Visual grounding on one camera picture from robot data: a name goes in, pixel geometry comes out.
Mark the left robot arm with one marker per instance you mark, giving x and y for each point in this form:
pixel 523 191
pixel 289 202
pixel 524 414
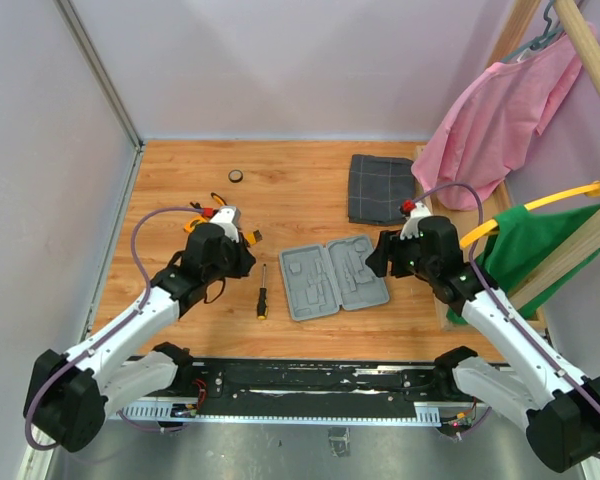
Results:
pixel 71 394

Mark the hex key set orange holder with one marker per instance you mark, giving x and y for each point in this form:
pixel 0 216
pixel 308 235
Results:
pixel 253 237

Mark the grey plastic tool case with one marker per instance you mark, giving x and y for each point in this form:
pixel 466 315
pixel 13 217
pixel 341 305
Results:
pixel 321 280

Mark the yellow clothes hanger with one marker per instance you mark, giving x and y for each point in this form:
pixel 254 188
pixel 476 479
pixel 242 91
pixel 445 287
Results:
pixel 489 227

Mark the green shirt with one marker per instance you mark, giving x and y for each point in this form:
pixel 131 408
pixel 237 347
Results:
pixel 525 239

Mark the wooden clothes rack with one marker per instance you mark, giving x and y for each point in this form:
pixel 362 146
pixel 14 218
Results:
pixel 586 239

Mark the dark grey checked cloth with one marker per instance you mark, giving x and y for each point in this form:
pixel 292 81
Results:
pixel 377 187

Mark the flathead screwdriver black yellow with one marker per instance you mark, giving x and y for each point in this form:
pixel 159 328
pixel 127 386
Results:
pixel 262 305

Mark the pink shirt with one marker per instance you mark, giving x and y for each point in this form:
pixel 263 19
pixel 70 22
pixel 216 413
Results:
pixel 486 133

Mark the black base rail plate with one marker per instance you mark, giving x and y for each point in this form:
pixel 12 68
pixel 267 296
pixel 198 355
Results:
pixel 307 389

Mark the yellow tape measure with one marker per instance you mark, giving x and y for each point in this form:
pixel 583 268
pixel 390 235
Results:
pixel 193 224

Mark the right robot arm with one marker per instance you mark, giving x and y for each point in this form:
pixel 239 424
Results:
pixel 553 402

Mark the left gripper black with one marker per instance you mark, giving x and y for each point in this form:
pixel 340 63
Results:
pixel 245 258

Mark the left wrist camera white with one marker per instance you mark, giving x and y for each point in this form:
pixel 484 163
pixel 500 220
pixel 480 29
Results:
pixel 228 218

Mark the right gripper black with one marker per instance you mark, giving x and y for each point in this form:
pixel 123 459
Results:
pixel 378 259

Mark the orange black pliers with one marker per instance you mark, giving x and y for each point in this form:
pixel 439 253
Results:
pixel 215 197

